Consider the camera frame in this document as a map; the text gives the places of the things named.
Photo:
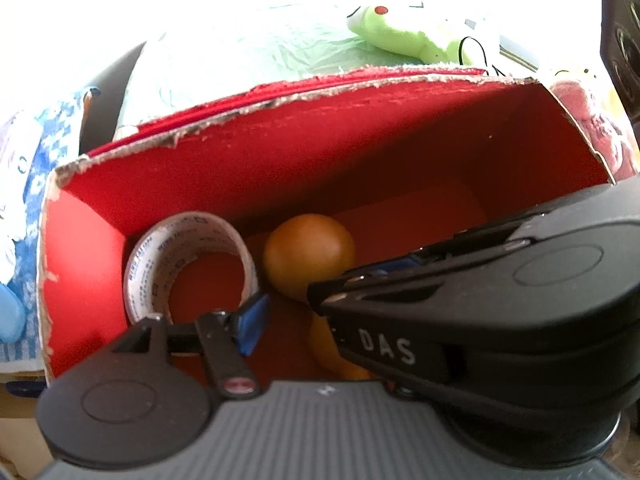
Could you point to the pink teddy bear plush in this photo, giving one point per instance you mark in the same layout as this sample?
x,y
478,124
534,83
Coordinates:
x,y
609,133

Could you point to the large red cardboard box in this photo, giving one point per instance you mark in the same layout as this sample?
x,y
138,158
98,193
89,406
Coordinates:
x,y
403,156

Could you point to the blue glasses case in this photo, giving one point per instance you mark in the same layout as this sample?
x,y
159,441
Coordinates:
x,y
12,316

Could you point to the green frog plush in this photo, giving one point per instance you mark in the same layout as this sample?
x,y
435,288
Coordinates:
x,y
425,34

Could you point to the orange wooden massager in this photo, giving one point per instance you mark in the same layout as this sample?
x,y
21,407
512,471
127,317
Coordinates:
x,y
306,249

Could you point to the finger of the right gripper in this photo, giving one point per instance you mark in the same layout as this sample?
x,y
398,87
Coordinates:
x,y
373,270

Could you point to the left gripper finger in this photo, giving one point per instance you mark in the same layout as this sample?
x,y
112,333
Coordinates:
x,y
226,339

